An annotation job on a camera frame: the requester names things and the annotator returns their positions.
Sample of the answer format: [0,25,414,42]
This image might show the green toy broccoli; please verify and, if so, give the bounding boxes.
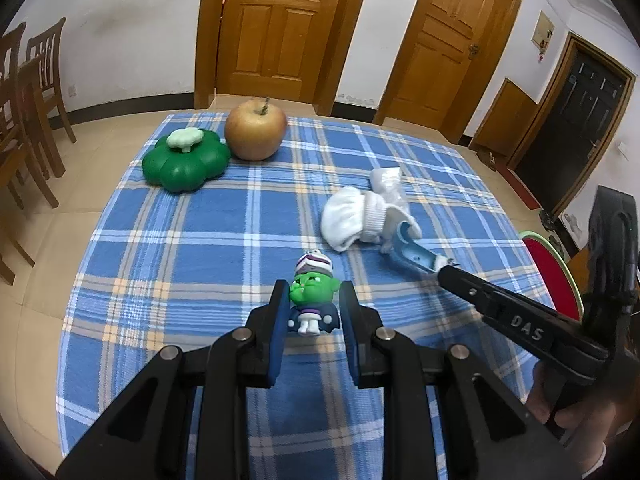
[142,128,232,194]

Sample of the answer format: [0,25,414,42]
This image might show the red bucket with green rim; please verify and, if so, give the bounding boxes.
[520,230,584,324]

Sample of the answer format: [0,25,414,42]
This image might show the red doormat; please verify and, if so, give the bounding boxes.
[495,165,542,212]

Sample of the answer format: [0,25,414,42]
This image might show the beige wall box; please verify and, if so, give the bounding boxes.
[531,10,555,46]

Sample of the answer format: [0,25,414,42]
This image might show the dark door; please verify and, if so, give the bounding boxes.
[507,32,637,222]

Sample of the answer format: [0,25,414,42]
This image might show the wooden door with metal handle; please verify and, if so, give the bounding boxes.
[374,0,529,144]

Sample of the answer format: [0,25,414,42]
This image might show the green faced toy figure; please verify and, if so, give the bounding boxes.
[288,249,344,337]

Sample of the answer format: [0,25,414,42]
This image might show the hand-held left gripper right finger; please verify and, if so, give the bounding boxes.
[339,281,577,480]

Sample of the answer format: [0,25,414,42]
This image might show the wooden chair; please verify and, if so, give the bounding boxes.
[20,16,77,182]
[0,22,61,286]

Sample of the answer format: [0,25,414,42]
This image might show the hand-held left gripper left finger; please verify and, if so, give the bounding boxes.
[55,277,292,480]

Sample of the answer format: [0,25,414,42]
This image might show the person's right hand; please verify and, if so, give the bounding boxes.
[525,360,640,471]

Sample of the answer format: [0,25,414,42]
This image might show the white sock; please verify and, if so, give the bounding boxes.
[320,186,424,254]

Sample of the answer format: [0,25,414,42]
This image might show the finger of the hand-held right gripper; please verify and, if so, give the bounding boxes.
[437,265,609,385]

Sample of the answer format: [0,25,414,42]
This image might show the wooden wall panel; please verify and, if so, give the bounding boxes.
[472,78,541,162]

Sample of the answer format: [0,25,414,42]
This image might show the brown apple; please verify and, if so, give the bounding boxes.
[224,97,287,162]

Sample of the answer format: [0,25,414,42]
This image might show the blue plaid tablecloth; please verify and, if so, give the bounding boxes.
[56,112,567,462]

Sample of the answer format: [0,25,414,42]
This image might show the wooden door with arched panel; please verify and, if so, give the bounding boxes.
[195,0,376,117]

